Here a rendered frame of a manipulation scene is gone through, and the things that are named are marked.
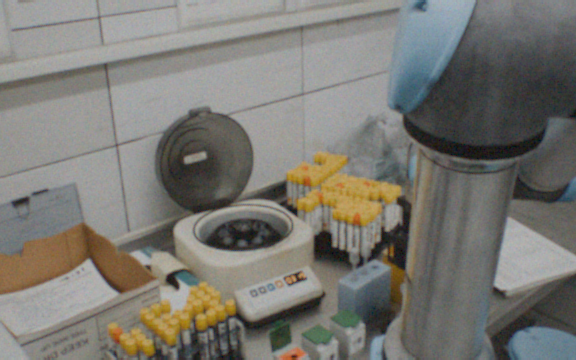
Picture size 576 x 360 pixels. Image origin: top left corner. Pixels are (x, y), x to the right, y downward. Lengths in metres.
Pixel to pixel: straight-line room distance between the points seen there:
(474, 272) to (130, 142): 0.94
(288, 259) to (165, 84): 0.46
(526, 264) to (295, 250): 0.49
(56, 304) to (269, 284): 0.39
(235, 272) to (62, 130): 0.43
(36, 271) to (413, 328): 0.83
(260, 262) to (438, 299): 0.63
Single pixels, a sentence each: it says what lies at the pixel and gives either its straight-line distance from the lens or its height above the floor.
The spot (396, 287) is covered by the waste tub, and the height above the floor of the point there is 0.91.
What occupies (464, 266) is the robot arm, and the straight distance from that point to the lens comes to 0.60.
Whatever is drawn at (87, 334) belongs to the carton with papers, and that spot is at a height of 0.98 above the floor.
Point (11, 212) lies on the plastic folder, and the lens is 1.32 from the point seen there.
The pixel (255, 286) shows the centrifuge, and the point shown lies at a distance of 1.23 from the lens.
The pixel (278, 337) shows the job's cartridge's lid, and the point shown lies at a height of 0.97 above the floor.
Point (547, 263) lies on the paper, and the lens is 1.45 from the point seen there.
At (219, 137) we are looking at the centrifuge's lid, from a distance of 1.44.
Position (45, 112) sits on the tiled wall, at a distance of 1.30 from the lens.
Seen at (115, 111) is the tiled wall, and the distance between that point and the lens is 1.36.
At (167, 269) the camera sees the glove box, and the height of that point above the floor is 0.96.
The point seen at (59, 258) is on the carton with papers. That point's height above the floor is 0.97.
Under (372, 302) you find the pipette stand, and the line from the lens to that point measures 1.19.
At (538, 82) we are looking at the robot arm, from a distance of 0.49.
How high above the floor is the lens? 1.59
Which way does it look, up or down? 24 degrees down
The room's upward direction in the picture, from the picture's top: 2 degrees counter-clockwise
